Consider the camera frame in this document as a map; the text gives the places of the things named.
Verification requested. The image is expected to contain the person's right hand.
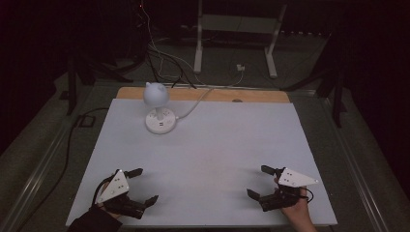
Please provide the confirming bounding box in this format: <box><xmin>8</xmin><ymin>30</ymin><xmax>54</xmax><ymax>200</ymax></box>
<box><xmin>279</xmin><ymin>187</ymin><xmax>317</xmax><ymax>226</ymax></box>

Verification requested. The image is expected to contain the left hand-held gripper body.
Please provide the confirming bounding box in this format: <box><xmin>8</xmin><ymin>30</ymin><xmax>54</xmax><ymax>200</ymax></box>
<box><xmin>95</xmin><ymin>169</ymin><xmax>147</xmax><ymax>220</ymax></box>

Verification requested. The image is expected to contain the white cat-eared desk lamp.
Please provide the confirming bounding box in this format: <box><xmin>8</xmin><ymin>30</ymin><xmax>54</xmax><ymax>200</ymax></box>
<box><xmin>142</xmin><ymin>81</ymin><xmax>178</xmax><ymax>135</ymax></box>

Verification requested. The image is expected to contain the black cable bundle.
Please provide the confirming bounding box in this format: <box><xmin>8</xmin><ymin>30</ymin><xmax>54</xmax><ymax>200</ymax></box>
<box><xmin>145</xmin><ymin>43</ymin><xmax>198</xmax><ymax>90</ymax></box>

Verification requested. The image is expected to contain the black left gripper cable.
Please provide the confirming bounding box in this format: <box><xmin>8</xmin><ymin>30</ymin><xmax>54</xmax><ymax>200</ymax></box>
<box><xmin>92</xmin><ymin>175</ymin><xmax>116</xmax><ymax>207</ymax></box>

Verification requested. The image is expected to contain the thin white cable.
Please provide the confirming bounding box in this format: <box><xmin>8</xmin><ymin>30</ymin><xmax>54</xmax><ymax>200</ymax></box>
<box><xmin>140</xmin><ymin>0</ymin><xmax>182</xmax><ymax>80</ymax></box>

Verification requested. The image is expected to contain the black stand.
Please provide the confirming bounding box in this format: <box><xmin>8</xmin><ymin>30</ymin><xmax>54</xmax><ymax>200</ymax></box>
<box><xmin>65</xmin><ymin>53</ymin><xmax>133</xmax><ymax>117</ymax></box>
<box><xmin>279</xmin><ymin>32</ymin><xmax>348</xmax><ymax>129</ymax></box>

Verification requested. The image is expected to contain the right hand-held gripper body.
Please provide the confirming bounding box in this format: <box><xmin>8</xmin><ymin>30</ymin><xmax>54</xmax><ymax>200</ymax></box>
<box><xmin>258</xmin><ymin>166</ymin><xmax>320</xmax><ymax>213</ymax></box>

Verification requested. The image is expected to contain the black square floor box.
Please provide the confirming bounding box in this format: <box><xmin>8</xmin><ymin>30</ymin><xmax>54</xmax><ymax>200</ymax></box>
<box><xmin>76</xmin><ymin>114</ymin><xmax>97</xmax><ymax>129</ymax></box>

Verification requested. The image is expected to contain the black floor cable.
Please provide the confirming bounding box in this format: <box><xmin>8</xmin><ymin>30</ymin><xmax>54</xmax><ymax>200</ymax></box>
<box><xmin>15</xmin><ymin>106</ymin><xmax>110</xmax><ymax>232</ymax></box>

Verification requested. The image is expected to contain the white lamp cable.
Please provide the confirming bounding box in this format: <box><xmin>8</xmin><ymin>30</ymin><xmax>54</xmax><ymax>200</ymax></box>
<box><xmin>175</xmin><ymin>69</ymin><xmax>245</xmax><ymax>121</ymax></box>

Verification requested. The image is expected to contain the white table mat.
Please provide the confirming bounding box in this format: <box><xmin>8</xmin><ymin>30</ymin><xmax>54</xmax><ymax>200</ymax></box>
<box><xmin>65</xmin><ymin>98</ymin><xmax>338</xmax><ymax>227</ymax></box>

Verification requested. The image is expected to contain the metal floor rail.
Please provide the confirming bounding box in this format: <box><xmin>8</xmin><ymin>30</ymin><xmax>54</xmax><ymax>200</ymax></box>
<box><xmin>0</xmin><ymin>122</ymin><xmax>75</xmax><ymax>232</ymax></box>
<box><xmin>323</xmin><ymin>96</ymin><xmax>390</xmax><ymax>232</ymax></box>

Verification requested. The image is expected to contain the white metal stand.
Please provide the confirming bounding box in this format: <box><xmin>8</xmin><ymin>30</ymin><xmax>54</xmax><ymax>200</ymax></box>
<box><xmin>192</xmin><ymin>0</ymin><xmax>288</xmax><ymax>79</ymax></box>

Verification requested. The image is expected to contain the person's left hand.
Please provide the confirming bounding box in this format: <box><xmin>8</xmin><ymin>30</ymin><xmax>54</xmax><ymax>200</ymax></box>
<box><xmin>98</xmin><ymin>204</ymin><xmax>123</xmax><ymax>221</ymax></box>

